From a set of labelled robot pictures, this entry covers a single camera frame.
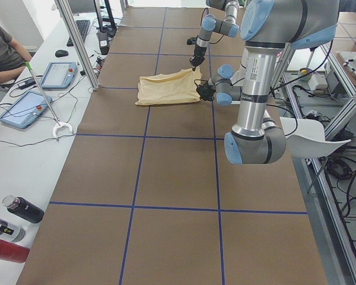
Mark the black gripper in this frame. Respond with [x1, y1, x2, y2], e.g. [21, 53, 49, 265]
[196, 82, 215, 102]
[186, 36, 208, 71]

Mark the cream long-sleeve printed shirt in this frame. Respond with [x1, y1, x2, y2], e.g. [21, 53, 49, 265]
[135, 68, 202, 106]

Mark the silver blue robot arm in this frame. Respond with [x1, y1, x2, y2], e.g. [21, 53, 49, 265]
[190, 1, 339, 164]
[186, 1, 240, 71]

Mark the dark cylinder with label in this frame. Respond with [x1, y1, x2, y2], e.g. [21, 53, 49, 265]
[97, 32, 110, 55]

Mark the white plastic chair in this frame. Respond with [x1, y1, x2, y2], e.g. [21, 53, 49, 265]
[280, 117, 351, 159]

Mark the black keyboard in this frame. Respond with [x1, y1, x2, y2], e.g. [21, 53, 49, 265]
[66, 20, 91, 47]

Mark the black computer mouse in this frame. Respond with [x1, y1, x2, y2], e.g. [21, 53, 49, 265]
[55, 49, 69, 58]

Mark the far blue teach pendant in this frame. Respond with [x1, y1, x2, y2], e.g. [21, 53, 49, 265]
[40, 62, 77, 90]

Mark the blue teach pendant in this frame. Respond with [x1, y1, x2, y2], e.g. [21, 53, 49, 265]
[0, 90, 48, 129]
[40, 62, 77, 90]

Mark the reacher grabber stick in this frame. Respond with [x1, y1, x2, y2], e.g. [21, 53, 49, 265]
[25, 61, 74, 140]

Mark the near blue teach pendant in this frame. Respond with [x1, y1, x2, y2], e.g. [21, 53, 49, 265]
[0, 90, 48, 129]

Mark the seated person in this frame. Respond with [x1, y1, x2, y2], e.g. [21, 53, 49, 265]
[0, 26, 32, 84]

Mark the black water bottle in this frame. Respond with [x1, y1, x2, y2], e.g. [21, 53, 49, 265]
[2, 195, 45, 224]

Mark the grey labelled bottle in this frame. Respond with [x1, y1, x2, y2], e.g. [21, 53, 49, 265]
[0, 218, 26, 243]

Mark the red water bottle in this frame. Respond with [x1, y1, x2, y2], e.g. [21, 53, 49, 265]
[0, 239, 30, 263]

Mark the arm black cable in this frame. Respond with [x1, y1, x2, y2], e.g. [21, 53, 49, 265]
[200, 7, 226, 45]

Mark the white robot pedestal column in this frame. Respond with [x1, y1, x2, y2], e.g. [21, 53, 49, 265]
[231, 46, 250, 89]

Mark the aluminium frame post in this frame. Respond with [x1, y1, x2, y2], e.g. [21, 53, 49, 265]
[55, 0, 99, 91]

